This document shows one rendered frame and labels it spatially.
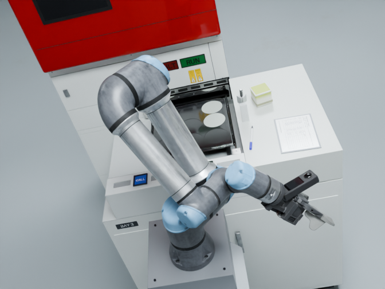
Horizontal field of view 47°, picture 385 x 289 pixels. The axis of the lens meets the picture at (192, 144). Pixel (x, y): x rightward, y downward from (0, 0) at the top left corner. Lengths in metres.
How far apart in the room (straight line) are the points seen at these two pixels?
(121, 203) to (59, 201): 1.61
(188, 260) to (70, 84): 1.11
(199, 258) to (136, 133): 0.46
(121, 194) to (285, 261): 0.84
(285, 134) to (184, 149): 0.54
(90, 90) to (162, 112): 0.92
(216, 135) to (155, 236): 0.57
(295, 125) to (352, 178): 1.20
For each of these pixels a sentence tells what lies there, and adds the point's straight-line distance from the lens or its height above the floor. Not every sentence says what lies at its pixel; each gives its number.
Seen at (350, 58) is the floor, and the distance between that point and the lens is 4.04.
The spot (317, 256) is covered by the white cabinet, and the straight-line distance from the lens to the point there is 2.14.
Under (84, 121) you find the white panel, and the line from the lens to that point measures 2.31.
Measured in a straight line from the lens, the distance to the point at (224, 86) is 2.16.
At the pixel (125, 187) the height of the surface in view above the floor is 0.96.
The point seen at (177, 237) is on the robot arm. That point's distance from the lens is 1.37.
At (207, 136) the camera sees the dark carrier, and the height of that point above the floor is 0.90.
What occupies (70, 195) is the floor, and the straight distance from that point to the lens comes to 3.33.
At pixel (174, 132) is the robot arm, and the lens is 1.33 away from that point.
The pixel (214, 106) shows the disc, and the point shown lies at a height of 0.90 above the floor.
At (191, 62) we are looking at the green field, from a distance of 2.09.
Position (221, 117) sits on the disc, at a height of 0.90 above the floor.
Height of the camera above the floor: 2.11
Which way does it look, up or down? 39 degrees down
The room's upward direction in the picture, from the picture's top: 16 degrees counter-clockwise
